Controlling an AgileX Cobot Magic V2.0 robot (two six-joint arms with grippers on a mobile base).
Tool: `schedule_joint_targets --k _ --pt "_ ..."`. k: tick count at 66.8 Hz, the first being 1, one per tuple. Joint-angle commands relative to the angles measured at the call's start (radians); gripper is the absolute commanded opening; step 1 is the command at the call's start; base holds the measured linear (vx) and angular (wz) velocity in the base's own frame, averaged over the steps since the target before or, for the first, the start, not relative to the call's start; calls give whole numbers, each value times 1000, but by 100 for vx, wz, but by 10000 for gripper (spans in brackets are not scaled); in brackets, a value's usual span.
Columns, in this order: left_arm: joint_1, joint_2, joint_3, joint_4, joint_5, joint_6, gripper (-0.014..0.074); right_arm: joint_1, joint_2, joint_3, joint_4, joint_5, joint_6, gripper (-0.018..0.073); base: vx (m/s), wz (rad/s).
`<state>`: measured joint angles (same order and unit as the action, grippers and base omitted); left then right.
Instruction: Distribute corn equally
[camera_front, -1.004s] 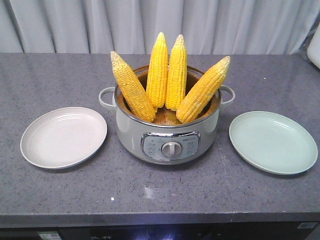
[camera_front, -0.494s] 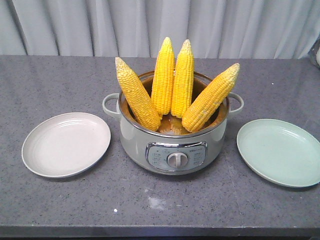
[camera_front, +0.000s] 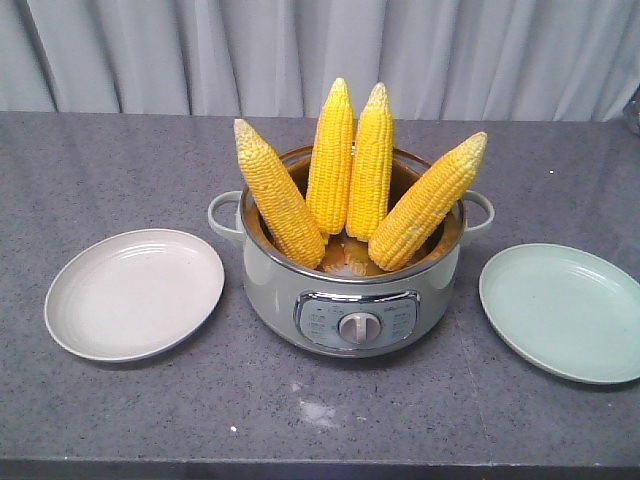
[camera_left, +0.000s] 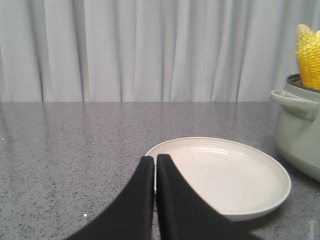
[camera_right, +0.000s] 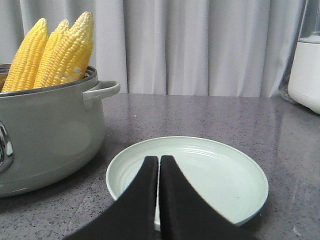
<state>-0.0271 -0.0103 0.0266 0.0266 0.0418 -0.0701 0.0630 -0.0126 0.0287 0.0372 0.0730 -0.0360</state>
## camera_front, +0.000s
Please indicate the corn cob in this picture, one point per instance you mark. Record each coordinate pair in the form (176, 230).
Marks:
(278, 198)
(425, 204)
(330, 166)
(372, 166)

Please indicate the green electric cooking pot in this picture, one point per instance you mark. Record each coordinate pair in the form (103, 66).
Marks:
(347, 307)

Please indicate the beige plate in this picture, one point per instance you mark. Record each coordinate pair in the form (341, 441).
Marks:
(134, 295)

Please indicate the light green plate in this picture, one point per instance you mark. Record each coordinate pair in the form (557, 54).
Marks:
(565, 311)

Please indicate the white pleated curtain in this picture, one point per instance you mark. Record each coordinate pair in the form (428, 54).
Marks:
(449, 60)

